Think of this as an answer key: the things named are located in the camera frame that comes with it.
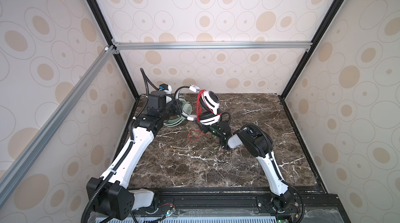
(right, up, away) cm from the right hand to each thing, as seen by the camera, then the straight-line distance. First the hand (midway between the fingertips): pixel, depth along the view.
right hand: (197, 120), depth 96 cm
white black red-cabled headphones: (+6, +5, -31) cm, 32 cm away
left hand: (-4, +11, -22) cm, 25 cm away
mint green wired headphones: (-8, +7, +4) cm, 11 cm away
